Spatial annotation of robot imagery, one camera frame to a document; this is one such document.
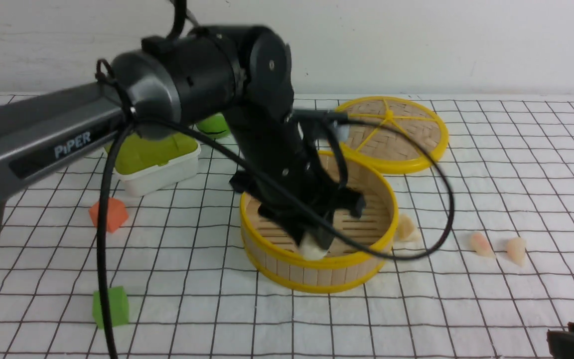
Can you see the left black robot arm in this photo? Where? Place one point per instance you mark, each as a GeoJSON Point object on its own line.
{"type": "Point", "coordinates": [242, 72]}

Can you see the white grid tablecloth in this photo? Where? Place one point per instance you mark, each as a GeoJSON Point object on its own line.
{"type": "Point", "coordinates": [194, 295]}

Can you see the orange foam cube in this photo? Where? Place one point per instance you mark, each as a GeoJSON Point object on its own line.
{"type": "Point", "coordinates": [117, 214]}

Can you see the bamboo steamer tray yellow rim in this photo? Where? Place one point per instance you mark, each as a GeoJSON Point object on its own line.
{"type": "Point", "coordinates": [274, 254]}

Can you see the green lid white box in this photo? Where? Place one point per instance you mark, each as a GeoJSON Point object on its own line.
{"type": "Point", "coordinates": [144, 166]}

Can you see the green foam cube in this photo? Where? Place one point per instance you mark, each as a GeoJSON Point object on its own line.
{"type": "Point", "coordinates": [119, 307]}

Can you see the pale pink dumpling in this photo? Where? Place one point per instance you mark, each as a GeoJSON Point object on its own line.
{"type": "Point", "coordinates": [516, 250]}

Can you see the white plain dumpling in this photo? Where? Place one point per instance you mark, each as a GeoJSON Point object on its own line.
{"type": "Point", "coordinates": [407, 231]}

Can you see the woven steamer lid yellow rim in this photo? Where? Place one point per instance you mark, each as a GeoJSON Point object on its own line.
{"type": "Point", "coordinates": [383, 144]}

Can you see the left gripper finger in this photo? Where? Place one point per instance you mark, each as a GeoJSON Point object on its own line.
{"type": "Point", "coordinates": [298, 228]}
{"type": "Point", "coordinates": [323, 237]}

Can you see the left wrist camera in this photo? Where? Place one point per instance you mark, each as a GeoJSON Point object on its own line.
{"type": "Point", "coordinates": [316, 125]}

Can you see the green toy ball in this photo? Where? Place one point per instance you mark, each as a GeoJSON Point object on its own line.
{"type": "Point", "coordinates": [214, 127]}

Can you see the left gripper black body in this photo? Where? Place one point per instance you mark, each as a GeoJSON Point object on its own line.
{"type": "Point", "coordinates": [304, 190]}

